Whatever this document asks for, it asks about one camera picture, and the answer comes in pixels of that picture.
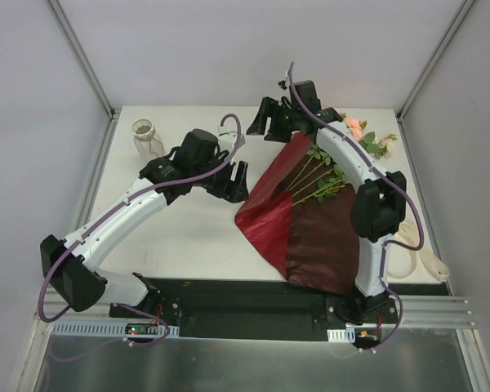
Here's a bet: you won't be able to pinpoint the dark red wrapping paper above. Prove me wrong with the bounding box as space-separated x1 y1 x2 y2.
234 136 359 295

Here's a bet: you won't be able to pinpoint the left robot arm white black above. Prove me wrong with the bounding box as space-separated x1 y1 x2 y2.
40 129 248 318

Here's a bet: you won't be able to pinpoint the white cable duct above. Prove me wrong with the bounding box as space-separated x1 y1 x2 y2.
52 321 180 339
327 326 356 344

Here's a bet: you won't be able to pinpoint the cream printed ribbon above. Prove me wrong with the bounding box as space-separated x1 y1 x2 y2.
387 220 450 283

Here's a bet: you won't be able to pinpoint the left white cable duct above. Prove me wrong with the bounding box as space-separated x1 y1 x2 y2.
52 321 180 339

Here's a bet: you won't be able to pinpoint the right side aluminium rail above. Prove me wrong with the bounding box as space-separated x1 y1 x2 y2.
395 118 452 295

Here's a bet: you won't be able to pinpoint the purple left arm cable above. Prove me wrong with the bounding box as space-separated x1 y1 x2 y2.
38 114 246 363

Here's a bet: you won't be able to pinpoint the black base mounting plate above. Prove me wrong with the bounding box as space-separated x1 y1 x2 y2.
108 275 446 342

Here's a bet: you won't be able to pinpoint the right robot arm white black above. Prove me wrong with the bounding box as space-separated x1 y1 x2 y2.
247 80 408 325

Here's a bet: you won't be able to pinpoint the right aluminium frame post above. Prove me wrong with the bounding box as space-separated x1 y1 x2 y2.
396 0 478 124

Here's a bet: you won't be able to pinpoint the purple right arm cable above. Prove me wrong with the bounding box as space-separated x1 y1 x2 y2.
287 60 424 360

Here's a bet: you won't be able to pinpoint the beige ceramic vase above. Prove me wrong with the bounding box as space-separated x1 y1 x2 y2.
131 118 166 165

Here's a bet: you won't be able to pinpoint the pink flower bouquet green leaves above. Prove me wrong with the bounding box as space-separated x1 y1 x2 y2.
285 113 398 207

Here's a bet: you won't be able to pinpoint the right white cable duct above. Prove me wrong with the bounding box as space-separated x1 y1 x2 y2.
327 326 356 344

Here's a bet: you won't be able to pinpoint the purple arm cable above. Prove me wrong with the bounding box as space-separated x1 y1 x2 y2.
287 60 424 360
38 114 246 363

